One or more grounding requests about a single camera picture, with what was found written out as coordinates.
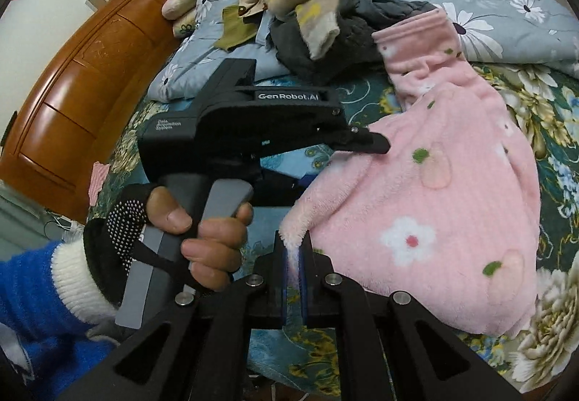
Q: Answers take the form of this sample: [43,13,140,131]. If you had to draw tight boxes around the grey floral duvet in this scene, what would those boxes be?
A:
[147,0,578,102]

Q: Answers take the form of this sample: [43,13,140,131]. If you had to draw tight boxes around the cream patterned pillow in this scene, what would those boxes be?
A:
[162,0,196,21]
[173,18,195,40]

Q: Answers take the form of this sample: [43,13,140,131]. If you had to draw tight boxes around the orange wooden headboard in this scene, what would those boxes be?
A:
[1,0,179,223]

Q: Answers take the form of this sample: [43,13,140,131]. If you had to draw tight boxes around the olive green knit garment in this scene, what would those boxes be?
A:
[214,5,259,51]

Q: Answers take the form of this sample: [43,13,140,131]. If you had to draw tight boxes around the teal floral bed blanket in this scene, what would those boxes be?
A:
[88,63,578,400]

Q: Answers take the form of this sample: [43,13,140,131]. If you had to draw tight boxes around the brown patterned small cloth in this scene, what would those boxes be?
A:
[237,0,267,18]

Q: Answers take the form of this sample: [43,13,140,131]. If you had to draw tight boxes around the left hand black glove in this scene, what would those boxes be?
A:
[84,184,253,306]

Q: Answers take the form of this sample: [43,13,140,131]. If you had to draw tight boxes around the pink fleece pajama pants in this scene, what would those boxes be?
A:
[280,9,541,336]

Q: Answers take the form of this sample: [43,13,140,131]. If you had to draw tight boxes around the dark grey garment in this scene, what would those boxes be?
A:
[270,0,436,86]

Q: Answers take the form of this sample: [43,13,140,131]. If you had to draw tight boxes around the blue sweater left forearm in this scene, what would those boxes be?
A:
[1,240,117,400]

